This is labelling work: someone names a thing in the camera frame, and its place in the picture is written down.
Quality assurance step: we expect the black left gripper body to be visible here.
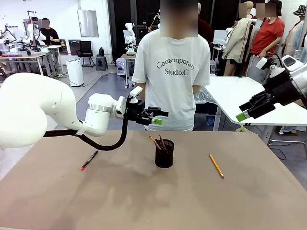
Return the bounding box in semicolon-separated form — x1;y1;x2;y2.
126;101;146;123

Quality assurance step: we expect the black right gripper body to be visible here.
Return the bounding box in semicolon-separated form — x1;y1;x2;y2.
262;69;303;106

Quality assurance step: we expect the orange wooden pencil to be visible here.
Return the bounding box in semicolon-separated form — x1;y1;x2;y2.
148;135;159;148

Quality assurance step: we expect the yellow pencil with pink eraser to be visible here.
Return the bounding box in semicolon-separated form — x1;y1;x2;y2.
209;153;225;179

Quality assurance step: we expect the black marker with pink cap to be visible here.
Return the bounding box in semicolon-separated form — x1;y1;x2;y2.
80;150;99;171

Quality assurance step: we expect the person's right forearm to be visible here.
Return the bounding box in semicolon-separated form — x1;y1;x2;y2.
133;81;146;99

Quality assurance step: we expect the black mesh pen holder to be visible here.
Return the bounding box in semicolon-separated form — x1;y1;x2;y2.
154;138;175;168

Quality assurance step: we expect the white table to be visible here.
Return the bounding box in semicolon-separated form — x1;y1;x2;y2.
201;76;307;147

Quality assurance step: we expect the person in white t-shirt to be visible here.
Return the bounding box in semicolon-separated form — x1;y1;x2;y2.
131;0;211;132

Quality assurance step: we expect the clear plastic bag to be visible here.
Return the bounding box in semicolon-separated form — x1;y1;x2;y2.
195;86;220;104

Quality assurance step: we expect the computer tower with lights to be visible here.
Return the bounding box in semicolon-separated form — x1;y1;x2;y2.
116;58;131;77

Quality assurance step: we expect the black tripod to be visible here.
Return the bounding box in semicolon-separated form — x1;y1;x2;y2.
238;21;255;78

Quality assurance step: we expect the mannequin with bucket hat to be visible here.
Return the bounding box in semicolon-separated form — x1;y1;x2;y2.
282;4;307;63

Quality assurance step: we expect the black stool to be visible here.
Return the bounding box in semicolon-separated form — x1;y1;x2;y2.
95;55;109;71

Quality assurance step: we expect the mannequin in beige coat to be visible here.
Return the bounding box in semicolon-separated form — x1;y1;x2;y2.
222;1;255;77

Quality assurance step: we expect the white air purifier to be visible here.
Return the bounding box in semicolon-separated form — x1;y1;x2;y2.
66;59;84;87

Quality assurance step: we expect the black office chair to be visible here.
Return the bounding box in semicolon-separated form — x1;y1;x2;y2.
76;40;95;68

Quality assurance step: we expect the mannequin in dark red top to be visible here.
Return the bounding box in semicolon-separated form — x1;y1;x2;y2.
198;2;214;46

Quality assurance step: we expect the man in black t-shirt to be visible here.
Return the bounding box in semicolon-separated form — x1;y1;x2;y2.
39;18;60;72

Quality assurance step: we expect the wooden background workbench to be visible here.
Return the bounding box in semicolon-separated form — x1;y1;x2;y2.
0;51;48;77

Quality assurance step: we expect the white background robot with headset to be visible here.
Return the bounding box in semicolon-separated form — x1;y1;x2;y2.
24;11;47;52

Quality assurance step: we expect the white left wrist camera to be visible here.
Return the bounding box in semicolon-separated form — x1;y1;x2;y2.
129;86;143;104

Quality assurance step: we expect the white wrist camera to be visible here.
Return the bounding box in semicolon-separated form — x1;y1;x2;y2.
129;86;143;104
256;56;274;70

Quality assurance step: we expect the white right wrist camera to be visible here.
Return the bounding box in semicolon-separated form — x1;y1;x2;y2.
256;56;274;70

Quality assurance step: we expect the thin black camera cable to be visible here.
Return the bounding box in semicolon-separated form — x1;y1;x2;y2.
266;51;284;66

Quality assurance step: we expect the black left arm cable sleeve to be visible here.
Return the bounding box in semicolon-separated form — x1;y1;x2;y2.
42;112;130;151

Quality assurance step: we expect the grey wall panel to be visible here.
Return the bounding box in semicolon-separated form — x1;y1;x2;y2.
76;9;99;38

